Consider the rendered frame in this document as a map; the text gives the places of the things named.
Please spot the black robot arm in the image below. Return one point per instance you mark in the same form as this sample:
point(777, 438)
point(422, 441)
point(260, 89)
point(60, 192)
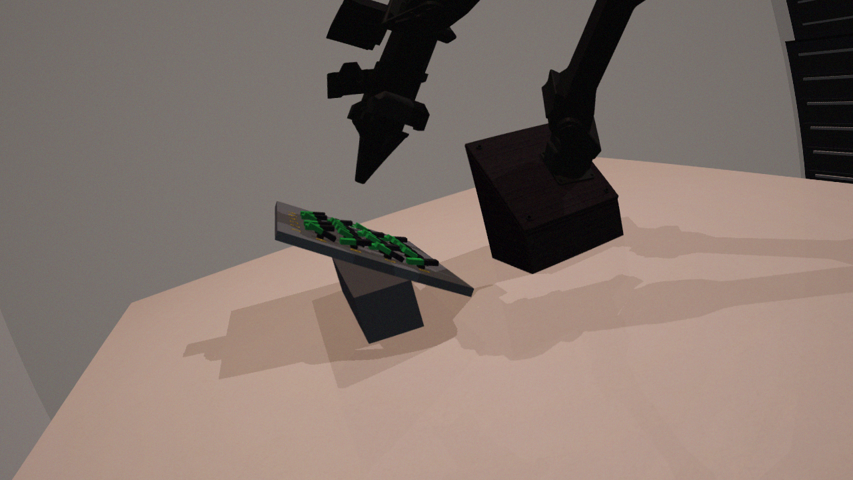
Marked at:
point(416, 25)

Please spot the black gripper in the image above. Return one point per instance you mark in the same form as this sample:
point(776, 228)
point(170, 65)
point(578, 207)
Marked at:
point(380, 119)

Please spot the grey switch panel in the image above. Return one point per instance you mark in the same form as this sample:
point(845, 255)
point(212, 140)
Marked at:
point(374, 269)

